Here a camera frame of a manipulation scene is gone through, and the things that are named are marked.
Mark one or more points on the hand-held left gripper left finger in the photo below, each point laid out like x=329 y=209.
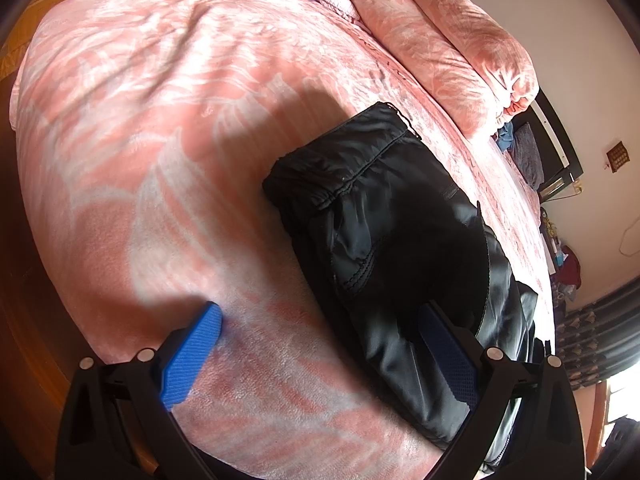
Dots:
x=192 y=355

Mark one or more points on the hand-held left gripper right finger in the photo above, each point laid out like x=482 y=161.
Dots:
x=447 y=355

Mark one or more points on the dark patterned curtain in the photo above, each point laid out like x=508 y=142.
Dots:
x=595 y=330

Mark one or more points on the dark red garment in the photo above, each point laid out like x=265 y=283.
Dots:
x=571 y=270

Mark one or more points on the window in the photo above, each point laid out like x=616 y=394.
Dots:
x=625 y=390

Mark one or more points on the grey pillow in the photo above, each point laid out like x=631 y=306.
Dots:
x=529 y=157

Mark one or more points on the blue clothing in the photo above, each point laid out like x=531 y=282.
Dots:
x=505 y=136

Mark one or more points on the dark wooden headboard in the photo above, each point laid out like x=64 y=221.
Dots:
x=560 y=145

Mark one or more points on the bed with pink floral cover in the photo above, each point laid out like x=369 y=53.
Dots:
x=150 y=110

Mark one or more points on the folded pink quilt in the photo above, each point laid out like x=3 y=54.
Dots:
x=440 y=35

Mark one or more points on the wall socket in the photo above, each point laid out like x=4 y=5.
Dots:
x=580 y=188

